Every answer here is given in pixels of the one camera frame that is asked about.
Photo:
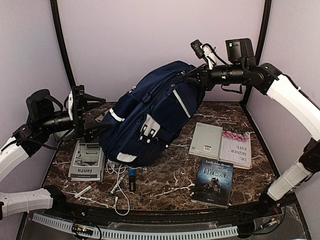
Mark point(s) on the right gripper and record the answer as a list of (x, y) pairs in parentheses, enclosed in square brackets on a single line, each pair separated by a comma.
[(205, 79)]

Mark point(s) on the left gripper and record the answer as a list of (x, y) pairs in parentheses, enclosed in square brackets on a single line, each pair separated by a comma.
[(84, 129)]

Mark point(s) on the navy blue student backpack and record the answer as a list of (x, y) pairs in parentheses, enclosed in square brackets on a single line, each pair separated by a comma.
[(150, 116)]

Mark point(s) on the Wuthering Heights dark book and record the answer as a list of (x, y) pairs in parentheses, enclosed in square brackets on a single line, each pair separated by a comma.
[(213, 183)]

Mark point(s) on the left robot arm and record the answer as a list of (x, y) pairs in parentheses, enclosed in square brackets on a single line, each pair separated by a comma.
[(46, 116)]

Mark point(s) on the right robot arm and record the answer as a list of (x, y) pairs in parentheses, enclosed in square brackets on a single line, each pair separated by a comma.
[(271, 82)]

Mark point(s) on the pale green ceramic bowl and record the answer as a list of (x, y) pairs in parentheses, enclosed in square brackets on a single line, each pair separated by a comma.
[(66, 135)]

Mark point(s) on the grey ianra booklet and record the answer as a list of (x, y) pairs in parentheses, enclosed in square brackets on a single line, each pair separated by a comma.
[(87, 163)]

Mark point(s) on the grey hardcover book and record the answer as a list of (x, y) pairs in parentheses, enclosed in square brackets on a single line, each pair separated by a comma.
[(206, 141)]

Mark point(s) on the red capped white marker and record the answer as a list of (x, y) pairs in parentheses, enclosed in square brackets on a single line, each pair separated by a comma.
[(79, 194)]

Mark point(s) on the green capped white marker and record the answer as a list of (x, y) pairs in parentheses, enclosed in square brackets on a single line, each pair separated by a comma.
[(117, 185)]

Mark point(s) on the pink flowered white book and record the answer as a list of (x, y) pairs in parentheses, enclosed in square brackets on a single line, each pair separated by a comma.
[(235, 148)]

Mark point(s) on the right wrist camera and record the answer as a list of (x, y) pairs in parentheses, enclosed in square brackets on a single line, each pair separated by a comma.
[(204, 51)]

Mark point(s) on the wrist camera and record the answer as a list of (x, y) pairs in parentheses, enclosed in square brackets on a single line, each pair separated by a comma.
[(74, 102), (204, 51)]

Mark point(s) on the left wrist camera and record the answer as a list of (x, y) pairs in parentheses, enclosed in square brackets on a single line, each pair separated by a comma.
[(74, 102)]

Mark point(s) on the white charger with cable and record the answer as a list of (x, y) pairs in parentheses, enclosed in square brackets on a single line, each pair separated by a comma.
[(119, 170)]

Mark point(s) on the right black frame post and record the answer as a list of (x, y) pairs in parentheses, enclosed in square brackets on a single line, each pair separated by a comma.
[(260, 46)]

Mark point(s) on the black frame post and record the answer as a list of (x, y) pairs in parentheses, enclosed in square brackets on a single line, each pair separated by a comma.
[(260, 46), (61, 42)]

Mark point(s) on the grey slotted cable duct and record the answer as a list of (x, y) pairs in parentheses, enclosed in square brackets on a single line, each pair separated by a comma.
[(128, 231)]

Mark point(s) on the left black frame post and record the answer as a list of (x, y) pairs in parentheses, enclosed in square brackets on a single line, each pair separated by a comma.
[(61, 42)]

